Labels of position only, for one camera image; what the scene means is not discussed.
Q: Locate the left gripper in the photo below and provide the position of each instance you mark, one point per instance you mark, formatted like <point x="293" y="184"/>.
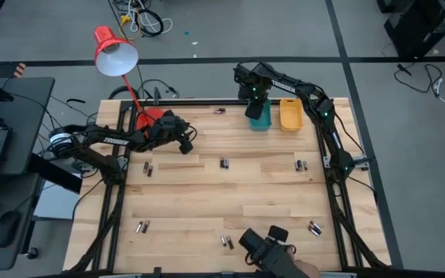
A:
<point x="170" y="129"/>

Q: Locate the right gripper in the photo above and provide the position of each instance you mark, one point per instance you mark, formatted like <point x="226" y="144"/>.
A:
<point x="255" y="83"/>

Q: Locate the battery pair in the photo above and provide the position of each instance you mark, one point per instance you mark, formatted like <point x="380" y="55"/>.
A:
<point x="315" y="225"/>

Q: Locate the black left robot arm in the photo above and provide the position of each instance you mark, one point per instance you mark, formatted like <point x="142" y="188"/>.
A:
<point x="106" y="140"/>

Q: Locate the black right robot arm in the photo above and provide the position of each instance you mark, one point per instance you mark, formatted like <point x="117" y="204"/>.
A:
<point x="325" y="112"/>

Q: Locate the teal plastic bin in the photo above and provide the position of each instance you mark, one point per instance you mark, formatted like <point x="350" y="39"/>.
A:
<point x="267" y="119"/>

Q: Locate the yellow plastic bin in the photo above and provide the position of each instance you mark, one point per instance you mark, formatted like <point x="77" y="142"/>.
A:
<point x="291" y="116"/>

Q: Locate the black power strip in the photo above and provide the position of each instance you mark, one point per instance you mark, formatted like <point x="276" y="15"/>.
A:
<point x="81" y="166"/>

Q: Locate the red desk lamp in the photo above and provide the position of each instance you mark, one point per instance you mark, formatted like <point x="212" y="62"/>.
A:
<point x="108" y="40"/>

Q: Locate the black desk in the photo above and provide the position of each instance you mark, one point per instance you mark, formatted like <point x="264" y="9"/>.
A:
<point x="29" y="116"/>

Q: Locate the orange black striped block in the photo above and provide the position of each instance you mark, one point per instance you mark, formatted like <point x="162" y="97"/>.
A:
<point x="19" y="70"/>

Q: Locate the person's hand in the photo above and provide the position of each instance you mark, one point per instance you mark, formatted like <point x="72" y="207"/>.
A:
<point x="307" y="268"/>

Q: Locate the black caster wheel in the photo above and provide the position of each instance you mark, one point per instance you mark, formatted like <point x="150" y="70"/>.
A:
<point x="32" y="253"/>

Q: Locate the black computer tower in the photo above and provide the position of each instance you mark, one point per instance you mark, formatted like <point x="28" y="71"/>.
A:
<point x="427" y="27"/>

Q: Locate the black computer mouse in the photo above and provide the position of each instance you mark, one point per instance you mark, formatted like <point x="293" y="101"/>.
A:
<point x="6" y="228"/>

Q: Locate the black aluminium table frame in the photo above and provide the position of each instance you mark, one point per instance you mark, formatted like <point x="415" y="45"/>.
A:
<point x="207" y="102"/>

